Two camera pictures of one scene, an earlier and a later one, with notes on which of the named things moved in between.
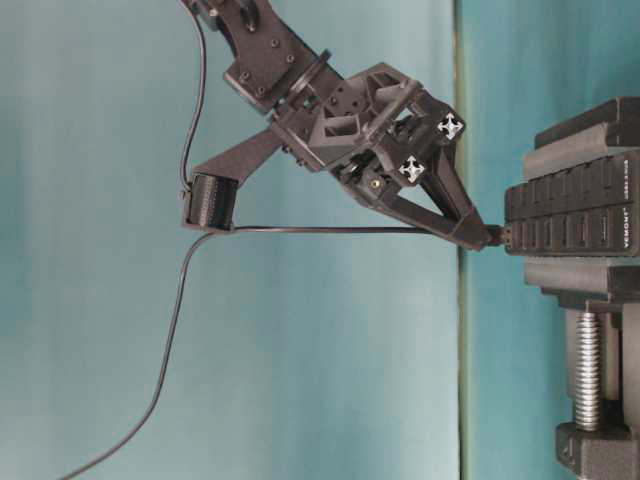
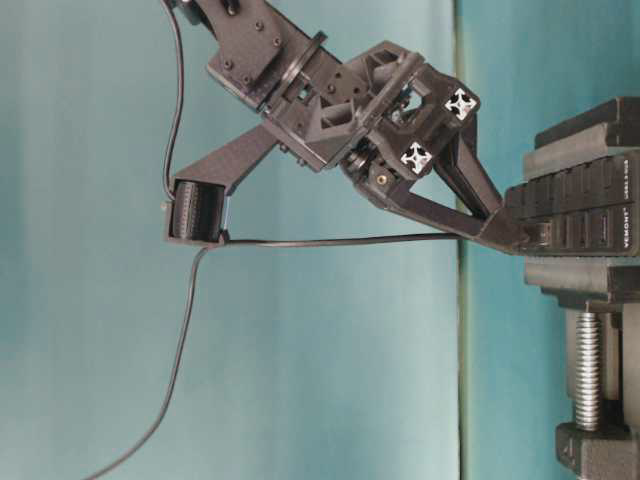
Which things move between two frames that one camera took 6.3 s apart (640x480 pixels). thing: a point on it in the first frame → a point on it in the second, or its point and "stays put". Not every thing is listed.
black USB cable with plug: x=495 y=235 → x=195 y=284
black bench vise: x=604 y=291 stays put
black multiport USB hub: x=588 y=210 stays put
